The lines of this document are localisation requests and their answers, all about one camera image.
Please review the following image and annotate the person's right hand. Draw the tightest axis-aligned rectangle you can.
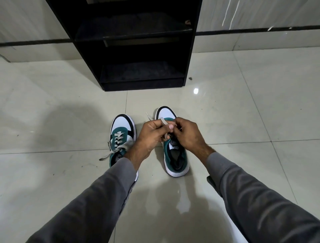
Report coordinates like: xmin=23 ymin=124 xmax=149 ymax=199
xmin=173 ymin=117 xmax=210 ymax=155

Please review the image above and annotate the person's left hand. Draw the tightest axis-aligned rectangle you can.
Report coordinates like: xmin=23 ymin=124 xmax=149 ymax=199
xmin=132 ymin=119 xmax=175 ymax=158

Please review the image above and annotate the grey shoelace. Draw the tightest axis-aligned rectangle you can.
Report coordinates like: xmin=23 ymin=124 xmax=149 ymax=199
xmin=99 ymin=132 xmax=136 ymax=161
xmin=145 ymin=112 xmax=182 ymax=141

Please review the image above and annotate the person's right forearm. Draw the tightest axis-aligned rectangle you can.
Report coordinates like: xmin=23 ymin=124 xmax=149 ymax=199
xmin=197 ymin=144 xmax=320 ymax=243

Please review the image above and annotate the person's left forearm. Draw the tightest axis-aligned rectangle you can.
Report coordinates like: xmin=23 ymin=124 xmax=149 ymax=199
xmin=26 ymin=148 xmax=148 ymax=243

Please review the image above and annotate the green white black sneaker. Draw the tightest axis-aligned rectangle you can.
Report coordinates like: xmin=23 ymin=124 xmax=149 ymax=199
xmin=154 ymin=106 xmax=190 ymax=178
xmin=109 ymin=114 xmax=139 ymax=182

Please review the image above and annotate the black shoe rack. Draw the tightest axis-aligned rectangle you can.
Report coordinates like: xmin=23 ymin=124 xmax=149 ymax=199
xmin=45 ymin=0 xmax=203 ymax=92

